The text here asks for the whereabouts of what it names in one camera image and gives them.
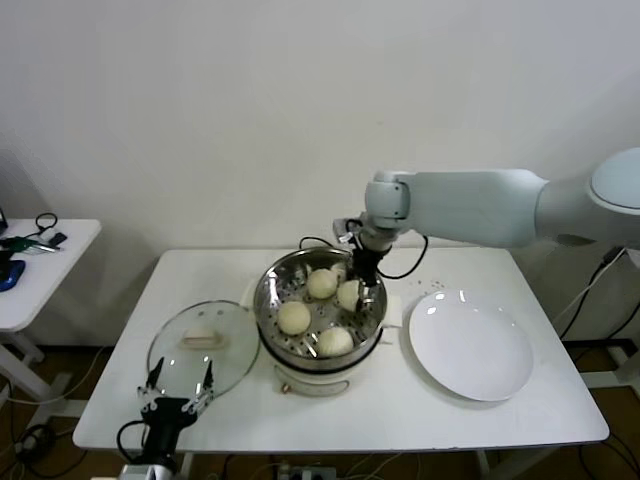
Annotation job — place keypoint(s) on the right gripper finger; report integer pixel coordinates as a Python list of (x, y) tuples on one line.
[(369, 295), (350, 271)]

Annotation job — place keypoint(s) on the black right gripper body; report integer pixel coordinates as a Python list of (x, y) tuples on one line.
[(367, 265)]

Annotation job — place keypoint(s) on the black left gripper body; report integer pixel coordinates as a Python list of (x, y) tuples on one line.
[(167, 410)]

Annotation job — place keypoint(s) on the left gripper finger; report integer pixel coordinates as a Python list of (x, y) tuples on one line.
[(209, 375), (157, 372)]

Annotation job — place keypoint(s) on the white steamed baozi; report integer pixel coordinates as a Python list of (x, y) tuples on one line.
[(321, 284), (335, 342), (293, 318), (347, 295)]

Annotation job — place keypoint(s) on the round glass pot lid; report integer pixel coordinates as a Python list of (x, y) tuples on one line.
[(230, 350)]

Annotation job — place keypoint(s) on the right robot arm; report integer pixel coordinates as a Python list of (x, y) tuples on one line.
[(475, 205)]

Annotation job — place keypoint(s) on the perforated steel steamer basket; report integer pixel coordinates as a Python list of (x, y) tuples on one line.
[(272, 290)]

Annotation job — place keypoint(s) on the white electric cooker base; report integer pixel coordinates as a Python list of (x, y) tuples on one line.
[(310, 384)]

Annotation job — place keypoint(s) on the white round plate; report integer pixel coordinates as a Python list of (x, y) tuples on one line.
[(470, 350)]

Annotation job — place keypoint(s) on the white side table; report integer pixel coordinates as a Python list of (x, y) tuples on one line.
[(55, 280)]

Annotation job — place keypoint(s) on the white power strip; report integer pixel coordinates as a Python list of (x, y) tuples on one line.
[(307, 472)]

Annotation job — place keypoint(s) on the small black device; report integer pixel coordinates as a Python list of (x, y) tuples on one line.
[(59, 239)]

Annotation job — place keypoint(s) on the blue object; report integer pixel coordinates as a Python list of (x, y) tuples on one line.
[(12, 277)]

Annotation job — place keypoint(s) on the green tool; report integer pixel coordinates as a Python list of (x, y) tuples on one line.
[(20, 245)]

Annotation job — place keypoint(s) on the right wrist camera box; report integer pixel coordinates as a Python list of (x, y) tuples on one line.
[(345, 230)]

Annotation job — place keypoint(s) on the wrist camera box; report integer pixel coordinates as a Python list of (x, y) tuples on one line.
[(135, 472), (345, 230)]

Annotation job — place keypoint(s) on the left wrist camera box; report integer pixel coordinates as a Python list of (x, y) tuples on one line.
[(135, 472)]

